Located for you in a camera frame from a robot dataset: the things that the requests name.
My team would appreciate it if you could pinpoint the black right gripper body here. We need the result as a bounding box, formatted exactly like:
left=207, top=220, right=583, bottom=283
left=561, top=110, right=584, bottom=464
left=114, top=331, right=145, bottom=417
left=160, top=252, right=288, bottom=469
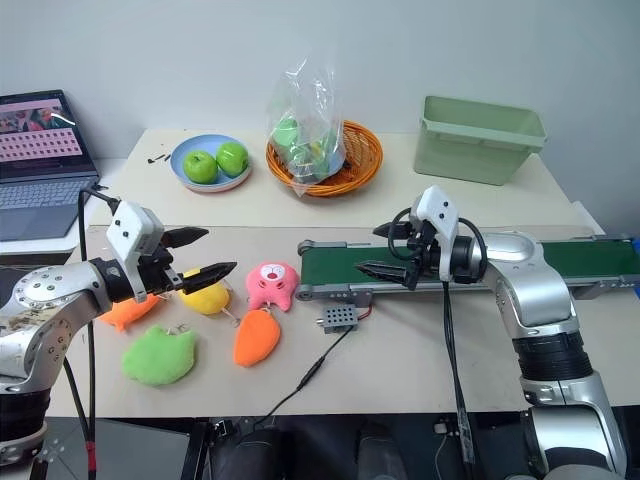
left=406, top=218, right=444, bottom=292

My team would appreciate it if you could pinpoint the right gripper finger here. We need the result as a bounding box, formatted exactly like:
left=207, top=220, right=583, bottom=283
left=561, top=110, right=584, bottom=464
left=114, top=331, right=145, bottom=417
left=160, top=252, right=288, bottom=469
left=372, top=220, right=413, bottom=240
left=354, top=259, right=420, bottom=291

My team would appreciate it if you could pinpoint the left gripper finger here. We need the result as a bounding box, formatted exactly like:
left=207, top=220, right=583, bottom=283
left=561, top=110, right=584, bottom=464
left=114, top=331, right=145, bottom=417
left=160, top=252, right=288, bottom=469
left=180, top=261, right=239, bottom=295
left=162, top=226, right=211, bottom=250

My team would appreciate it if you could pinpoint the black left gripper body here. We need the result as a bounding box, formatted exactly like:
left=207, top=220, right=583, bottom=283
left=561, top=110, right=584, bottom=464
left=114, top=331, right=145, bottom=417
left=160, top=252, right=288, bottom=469
left=133, top=243, right=184, bottom=300

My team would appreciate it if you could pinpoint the green conveyor belt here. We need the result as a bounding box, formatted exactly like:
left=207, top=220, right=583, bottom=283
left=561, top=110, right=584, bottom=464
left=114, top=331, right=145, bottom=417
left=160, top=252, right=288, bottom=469
left=295, top=233, right=640, bottom=304

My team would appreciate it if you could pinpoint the grey control box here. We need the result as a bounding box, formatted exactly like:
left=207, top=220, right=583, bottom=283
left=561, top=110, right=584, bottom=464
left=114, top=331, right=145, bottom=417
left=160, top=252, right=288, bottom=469
left=315, top=305, right=358, bottom=336

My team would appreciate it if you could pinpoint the yellow plush toy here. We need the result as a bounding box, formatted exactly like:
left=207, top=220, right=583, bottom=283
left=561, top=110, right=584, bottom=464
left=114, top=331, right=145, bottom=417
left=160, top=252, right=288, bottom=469
left=177, top=267, right=236, bottom=317

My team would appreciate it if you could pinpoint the light blue plate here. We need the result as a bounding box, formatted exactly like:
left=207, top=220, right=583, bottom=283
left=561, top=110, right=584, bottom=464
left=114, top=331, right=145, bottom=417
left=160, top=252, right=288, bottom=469
left=169, top=133, right=254, bottom=195

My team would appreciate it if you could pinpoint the pink plush toy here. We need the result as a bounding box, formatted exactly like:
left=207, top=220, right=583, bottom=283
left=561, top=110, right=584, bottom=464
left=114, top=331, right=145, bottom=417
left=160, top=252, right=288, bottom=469
left=244, top=261, right=302, bottom=313

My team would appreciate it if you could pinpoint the green apple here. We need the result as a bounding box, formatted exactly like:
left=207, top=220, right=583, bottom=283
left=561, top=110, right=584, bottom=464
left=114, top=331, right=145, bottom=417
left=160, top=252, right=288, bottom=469
left=215, top=141, right=250, bottom=177
left=182, top=149, right=220, bottom=184

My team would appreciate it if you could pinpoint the orange carrot plush toy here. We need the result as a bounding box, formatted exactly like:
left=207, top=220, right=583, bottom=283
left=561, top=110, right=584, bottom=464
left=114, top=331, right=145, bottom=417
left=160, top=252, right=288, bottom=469
left=232, top=307, right=282, bottom=369

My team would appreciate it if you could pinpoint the orange woven basket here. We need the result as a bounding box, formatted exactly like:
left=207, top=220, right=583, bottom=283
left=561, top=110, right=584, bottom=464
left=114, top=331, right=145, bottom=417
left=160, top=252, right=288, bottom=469
left=264, top=119, right=385, bottom=198

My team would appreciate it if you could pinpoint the green plush toy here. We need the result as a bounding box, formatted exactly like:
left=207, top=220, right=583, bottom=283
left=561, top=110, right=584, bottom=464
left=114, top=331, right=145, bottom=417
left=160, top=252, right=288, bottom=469
left=121, top=323, right=198, bottom=388

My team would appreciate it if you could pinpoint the pale green plastic bin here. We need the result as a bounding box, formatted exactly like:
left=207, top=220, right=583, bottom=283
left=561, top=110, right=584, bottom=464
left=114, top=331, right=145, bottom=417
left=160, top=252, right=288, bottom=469
left=412, top=95, right=548, bottom=187

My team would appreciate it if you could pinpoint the clear plastic bag with toys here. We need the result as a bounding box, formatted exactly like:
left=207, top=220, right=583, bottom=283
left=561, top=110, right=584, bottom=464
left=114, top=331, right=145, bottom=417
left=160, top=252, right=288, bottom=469
left=265, top=55, right=348, bottom=200

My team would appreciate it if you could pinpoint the grey open laptop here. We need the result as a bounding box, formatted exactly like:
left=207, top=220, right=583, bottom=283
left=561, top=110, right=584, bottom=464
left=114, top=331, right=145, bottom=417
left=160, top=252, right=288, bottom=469
left=0, top=89, right=102, bottom=243

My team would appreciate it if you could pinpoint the blue plastic object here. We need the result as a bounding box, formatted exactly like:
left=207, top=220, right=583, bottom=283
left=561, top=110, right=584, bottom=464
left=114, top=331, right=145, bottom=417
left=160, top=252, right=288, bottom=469
left=630, top=234, right=640, bottom=302

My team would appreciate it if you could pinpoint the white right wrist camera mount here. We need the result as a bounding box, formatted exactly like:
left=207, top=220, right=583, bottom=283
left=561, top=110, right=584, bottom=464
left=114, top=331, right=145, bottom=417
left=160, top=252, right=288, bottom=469
left=409, top=185, right=461, bottom=287

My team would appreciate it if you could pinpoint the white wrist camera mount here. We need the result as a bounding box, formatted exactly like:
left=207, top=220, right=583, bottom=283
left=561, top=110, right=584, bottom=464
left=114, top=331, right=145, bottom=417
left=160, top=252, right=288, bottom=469
left=105, top=199, right=165, bottom=303
left=409, top=185, right=461, bottom=287

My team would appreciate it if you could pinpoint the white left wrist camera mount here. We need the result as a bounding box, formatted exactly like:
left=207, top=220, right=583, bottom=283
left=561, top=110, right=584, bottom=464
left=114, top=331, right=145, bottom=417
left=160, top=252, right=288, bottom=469
left=105, top=199, right=165, bottom=303

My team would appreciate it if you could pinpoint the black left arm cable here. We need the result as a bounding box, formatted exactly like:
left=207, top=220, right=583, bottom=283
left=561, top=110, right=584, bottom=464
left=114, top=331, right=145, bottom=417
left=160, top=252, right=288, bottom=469
left=62, top=185, right=122, bottom=479

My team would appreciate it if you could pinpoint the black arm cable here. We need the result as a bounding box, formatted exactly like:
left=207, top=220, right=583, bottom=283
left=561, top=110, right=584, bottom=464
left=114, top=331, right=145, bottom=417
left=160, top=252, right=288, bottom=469
left=387, top=207, right=490, bottom=466
left=62, top=185, right=122, bottom=479

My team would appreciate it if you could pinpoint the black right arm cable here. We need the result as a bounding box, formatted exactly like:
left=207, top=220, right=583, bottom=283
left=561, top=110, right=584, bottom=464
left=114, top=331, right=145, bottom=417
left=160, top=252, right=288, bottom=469
left=387, top=207, right=490, bottom=466

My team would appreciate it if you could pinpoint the black control box cable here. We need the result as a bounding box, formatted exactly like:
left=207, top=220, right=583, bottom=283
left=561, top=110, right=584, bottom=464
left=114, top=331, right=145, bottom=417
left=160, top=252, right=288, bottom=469
left=251, top=324, right=354, bottom=429

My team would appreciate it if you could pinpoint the white plug with thin cable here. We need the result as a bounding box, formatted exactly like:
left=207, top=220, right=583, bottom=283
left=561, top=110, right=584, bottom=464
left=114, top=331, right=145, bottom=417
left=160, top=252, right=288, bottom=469
left=432, top=420, right=450, bottom=480

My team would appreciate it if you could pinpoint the black table frame leg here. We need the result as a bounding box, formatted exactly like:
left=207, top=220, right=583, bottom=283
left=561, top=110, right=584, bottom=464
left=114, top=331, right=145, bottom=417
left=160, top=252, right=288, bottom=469
left=186, top=418, right=212, bottom=480

